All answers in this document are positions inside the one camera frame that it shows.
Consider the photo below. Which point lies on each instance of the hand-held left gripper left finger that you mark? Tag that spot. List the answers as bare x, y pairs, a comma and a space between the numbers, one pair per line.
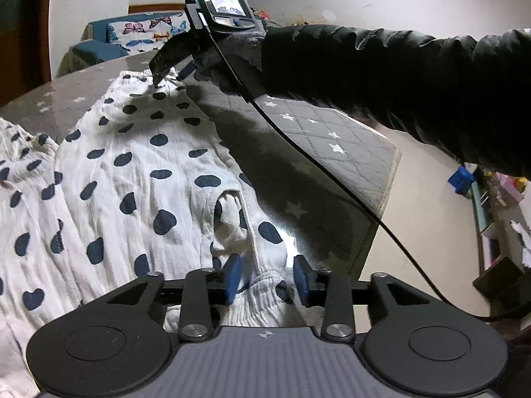
232, 277

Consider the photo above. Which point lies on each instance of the white polka-dot garment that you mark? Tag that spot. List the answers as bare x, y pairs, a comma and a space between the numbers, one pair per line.
124, 174

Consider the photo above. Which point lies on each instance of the grey star-print table cover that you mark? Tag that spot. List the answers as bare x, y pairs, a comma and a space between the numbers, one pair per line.
315, 132

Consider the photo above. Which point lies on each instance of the person's right hand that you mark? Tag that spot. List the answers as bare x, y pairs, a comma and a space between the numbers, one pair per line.
232, 60

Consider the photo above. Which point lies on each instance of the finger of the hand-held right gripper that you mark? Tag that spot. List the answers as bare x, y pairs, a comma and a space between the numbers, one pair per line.
168, 56
186, 70

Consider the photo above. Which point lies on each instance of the blue sofa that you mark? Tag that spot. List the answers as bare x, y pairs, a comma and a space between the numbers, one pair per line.
93, 49

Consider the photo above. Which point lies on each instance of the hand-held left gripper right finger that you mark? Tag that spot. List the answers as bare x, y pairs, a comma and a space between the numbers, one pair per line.
300, 280

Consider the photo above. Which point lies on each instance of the dark brown box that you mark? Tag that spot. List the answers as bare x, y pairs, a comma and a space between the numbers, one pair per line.
500, 282

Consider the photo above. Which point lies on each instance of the person's right forearm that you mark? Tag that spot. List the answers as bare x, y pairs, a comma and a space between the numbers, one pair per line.
394, 78

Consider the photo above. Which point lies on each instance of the crumpled white paper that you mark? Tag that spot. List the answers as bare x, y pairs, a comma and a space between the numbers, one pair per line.
522, 244

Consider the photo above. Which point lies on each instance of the small blue box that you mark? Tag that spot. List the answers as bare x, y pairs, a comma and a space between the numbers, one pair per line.
461, 179

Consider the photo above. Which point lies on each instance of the low side cabinet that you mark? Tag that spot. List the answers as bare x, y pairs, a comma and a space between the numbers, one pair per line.
493, 224

